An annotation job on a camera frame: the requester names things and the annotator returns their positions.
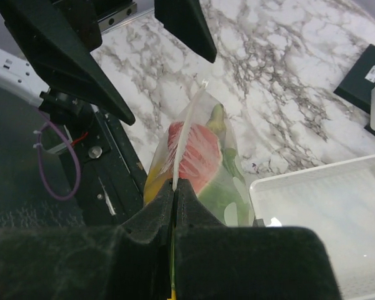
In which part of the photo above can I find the purple toy eggplant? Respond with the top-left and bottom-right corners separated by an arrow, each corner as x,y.
206,103 -> 226,137

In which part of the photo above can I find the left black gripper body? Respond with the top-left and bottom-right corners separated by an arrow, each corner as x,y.
51,0 -> 137,50

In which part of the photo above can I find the green toy citrus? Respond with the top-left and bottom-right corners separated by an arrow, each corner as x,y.
198,147 -> 254,227

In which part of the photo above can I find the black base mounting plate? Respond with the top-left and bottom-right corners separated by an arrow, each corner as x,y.
65,104 -> 147,226

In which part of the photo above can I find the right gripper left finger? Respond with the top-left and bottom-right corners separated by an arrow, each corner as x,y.
0,180 -> 174,299

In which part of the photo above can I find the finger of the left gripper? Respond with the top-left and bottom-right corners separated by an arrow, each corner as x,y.
154,0 -> 217,63
0,1 -> 135,125

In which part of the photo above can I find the black box with label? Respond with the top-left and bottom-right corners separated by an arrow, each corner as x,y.
334,44 -> 375,113

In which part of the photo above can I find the white perforated plastic basket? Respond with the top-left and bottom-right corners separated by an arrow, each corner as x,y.
250,154 -> 375,299

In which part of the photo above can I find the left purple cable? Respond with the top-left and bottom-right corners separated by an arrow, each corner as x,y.
34,120 -> 82,201

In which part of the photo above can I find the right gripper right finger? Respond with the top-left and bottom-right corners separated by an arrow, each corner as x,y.
174,179 -> 341,299

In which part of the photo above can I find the yellow toy bell pepper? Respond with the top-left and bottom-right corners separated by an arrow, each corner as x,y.
143,162 -> 173,205

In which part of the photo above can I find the toy watermelon slice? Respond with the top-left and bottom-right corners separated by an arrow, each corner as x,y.
178,123 -> 223,199

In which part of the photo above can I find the clear polka dot zip bag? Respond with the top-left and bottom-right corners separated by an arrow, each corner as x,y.
143,81 -> 255,227

